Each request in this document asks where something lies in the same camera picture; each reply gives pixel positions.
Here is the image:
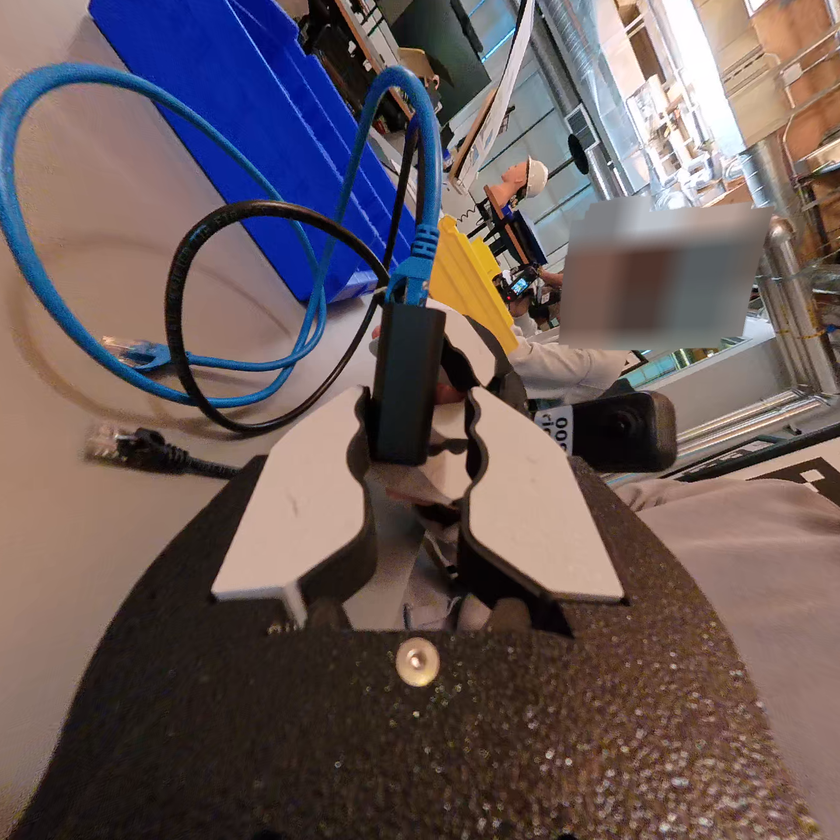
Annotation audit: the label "blue network cable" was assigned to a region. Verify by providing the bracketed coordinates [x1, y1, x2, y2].
[0, 62, 444, 409]

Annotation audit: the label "mannequin head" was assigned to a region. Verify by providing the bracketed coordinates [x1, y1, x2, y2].
[497, 164, 534, 204]

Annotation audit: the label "blue plastic bin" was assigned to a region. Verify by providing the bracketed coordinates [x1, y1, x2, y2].
[88, 0, 421, 306]

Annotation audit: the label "black device with screen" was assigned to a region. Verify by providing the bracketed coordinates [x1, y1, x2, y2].
[493, 266, 542, 304]

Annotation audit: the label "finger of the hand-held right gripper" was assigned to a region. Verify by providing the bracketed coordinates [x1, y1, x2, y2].
[427, 301, 516, 395]
[343, 471, 422, 631]

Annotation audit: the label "black network cable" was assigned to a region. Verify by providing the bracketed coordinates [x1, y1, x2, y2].
[84, 128, 421, 480]

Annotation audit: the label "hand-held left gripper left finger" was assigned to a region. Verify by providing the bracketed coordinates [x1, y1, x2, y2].
[210, 386, 379, 626]

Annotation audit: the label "white board with black marker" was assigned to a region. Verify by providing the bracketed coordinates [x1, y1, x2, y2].
[676, 436, 840, 506]

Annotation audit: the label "white banner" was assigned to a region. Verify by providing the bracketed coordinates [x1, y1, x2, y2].
[453, 0, 540, 193]

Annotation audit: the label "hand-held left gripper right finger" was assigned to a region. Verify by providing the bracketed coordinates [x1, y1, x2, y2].
[456, 387, 626, 639]

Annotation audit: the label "yellow plastic bin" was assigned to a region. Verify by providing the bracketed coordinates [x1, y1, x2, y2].
[428, 215, 519, 355]

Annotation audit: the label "metal storage shelving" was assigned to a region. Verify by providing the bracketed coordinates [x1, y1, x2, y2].
[617, 0, 840, 217]

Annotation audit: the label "black power adapter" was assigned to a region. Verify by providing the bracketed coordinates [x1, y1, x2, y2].
[369, 301, 447, 467]

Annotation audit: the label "silver ventilation duct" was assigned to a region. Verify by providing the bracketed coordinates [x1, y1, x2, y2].
[535, 0, 634, 201]

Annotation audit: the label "grey desk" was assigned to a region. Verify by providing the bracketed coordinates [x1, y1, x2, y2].
[0, 0, 519, 840]

